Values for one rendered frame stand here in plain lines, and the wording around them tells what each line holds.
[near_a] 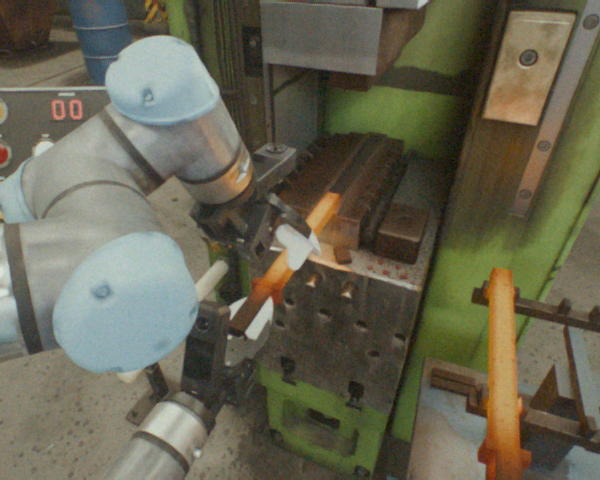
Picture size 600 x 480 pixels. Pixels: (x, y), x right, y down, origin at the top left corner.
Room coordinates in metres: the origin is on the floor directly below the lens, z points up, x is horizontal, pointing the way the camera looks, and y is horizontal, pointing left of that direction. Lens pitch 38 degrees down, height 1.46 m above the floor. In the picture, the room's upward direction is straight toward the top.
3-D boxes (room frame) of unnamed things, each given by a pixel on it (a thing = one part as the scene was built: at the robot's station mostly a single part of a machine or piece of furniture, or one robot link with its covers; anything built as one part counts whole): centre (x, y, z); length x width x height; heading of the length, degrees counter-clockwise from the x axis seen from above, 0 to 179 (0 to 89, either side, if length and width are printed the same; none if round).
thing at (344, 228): (0.90, -0.11, 0.96); 0.42 x 0.20 x 0.09; 157
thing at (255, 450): (0.67, -0.01, 0.01); 0.58 x 0.39 x 0.01; 67
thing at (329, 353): (0.89, -0.17, 0.69); 0.56 x 0.38 x 0.45; 157
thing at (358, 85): (0.93, -0.15, 1.24); 0.30 x 0.07 x 0.06; 157
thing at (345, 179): (0.89, -0.13, 0.99); 0.42 x 0.05 x 0.01; 157
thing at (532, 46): (0.70, -0.37, 1.27); 0.09 x 0.02 x 0.17; 67
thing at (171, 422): (0.24, 0.14, 0.99); 0.08 x 0.05 x 0.08; 67
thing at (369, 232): (0.82, -0.20, 0.95); 0.34 x 0.03 x 0.03; 157
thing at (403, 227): (0.69, -0.21, 0.95); 0.12 x 0.08 x 0.06; 157
